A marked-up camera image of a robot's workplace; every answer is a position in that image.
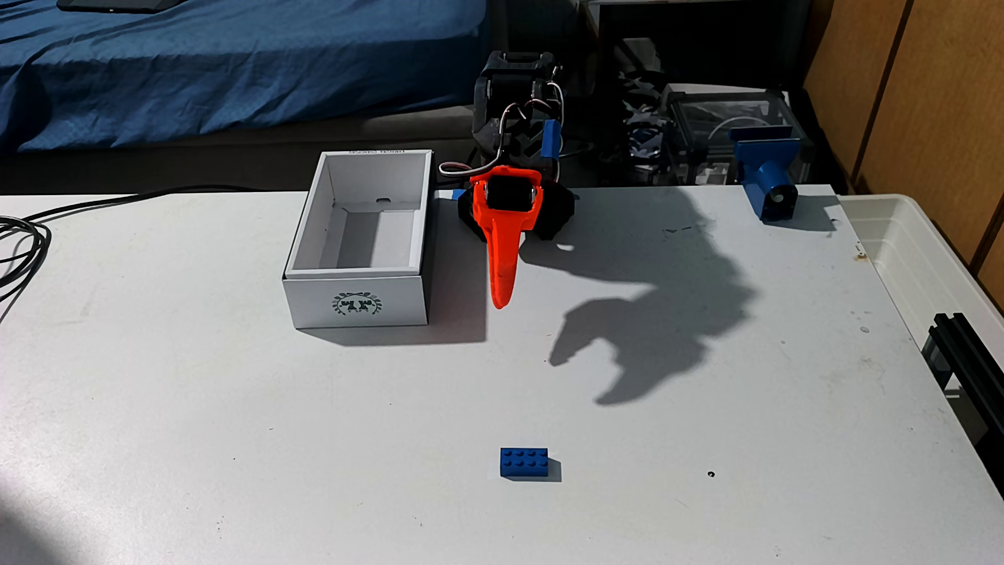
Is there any blue toy brick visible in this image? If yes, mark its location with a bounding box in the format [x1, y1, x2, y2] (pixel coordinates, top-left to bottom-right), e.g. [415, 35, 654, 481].
[499, 447, 550, 479]

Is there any white cardboard box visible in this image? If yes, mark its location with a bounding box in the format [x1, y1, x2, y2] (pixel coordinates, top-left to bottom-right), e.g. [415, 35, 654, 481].
[282, 149, 435, 330]

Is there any black white patterned item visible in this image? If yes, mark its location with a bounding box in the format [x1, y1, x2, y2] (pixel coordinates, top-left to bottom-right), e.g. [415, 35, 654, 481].
[615, 39, 669, 162]

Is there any clear plastic case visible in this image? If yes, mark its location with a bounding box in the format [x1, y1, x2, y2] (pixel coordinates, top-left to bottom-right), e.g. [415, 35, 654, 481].
[663, 85, 814, 188]

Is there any blue bed cover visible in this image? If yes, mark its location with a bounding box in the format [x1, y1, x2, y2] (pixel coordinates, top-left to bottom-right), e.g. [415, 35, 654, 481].
[0, 0, 491, 155]

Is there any white plastic bin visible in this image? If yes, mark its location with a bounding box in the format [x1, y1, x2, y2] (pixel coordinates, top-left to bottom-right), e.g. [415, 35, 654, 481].
[838, 194, 1004, 354]

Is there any dark flat tablet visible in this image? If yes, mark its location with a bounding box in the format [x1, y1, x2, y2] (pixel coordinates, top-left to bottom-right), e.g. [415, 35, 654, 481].
[56, 0, 189, 15]

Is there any wooden cabinet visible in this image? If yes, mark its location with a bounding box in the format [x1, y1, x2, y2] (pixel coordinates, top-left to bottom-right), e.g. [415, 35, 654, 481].
[803, 0, 1004, 309]

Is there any black aluminium extrusion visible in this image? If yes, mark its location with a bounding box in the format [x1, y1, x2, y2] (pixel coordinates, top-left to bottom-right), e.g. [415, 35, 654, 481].
[921, 312, 1004, 497]

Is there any blue printed camera mount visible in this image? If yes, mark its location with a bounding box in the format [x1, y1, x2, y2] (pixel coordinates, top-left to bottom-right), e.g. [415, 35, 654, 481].
[729, 126, 803, 224]

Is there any long black cable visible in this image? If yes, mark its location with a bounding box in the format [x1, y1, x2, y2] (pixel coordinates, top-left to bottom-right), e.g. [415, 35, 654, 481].
[0, 185, 264, 229]

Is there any coiled black cable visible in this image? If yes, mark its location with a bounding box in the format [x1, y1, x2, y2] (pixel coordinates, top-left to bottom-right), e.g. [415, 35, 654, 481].
[0, 216, 53, 323]

